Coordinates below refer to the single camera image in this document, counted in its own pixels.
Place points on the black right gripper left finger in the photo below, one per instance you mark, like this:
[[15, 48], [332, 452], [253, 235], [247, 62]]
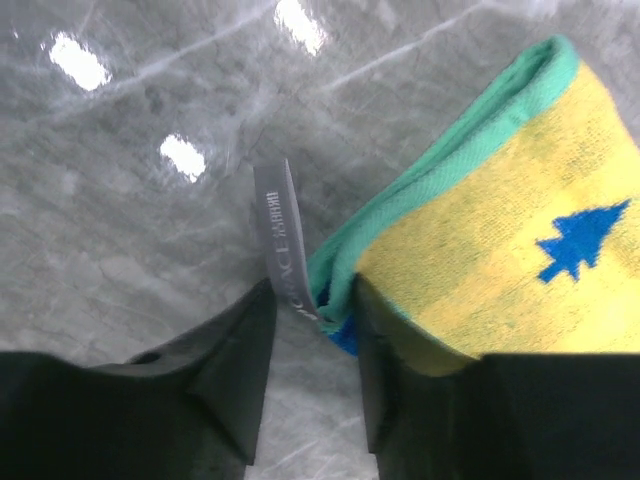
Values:
[[190, 408]]

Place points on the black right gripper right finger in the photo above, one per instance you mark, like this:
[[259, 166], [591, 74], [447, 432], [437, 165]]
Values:
[[433, 413]]

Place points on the yellow teal patterned towel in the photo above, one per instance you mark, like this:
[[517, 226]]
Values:
[[517, 231]]

